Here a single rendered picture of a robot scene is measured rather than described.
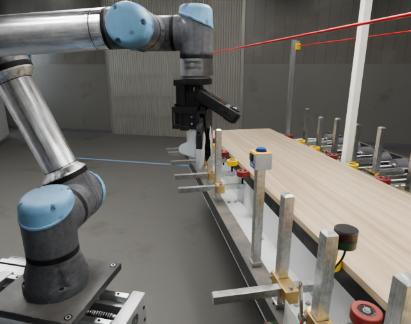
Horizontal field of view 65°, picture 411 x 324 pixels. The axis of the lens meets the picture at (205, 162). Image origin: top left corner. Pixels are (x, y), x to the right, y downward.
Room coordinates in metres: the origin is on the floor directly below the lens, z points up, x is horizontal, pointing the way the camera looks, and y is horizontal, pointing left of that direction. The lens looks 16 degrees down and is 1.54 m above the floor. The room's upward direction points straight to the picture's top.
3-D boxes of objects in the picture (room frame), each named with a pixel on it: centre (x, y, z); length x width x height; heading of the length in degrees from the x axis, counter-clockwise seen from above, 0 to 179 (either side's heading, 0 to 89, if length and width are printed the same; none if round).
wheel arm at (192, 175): (2.17, 0.00, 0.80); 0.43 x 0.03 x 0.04; 101
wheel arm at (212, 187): (1.93, -0.05, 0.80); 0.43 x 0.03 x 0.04; 101
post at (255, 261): (1.25, -0.22, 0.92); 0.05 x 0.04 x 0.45; 11
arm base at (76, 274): (0.67, 0.36, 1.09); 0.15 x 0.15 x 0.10
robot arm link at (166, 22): (0.76, 0.12, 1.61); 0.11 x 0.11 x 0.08; 84
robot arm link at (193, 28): (0.77, 0.02, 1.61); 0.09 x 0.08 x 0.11; 84
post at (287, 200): (0.99, -0.27, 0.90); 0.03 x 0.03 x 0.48; 11
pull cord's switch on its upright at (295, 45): (3.47, -0.92, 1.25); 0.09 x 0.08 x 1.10; 11
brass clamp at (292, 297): (0.97, -0.28, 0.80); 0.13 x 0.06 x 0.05; 11
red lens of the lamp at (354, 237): (0.76, -0.37, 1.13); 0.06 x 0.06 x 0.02
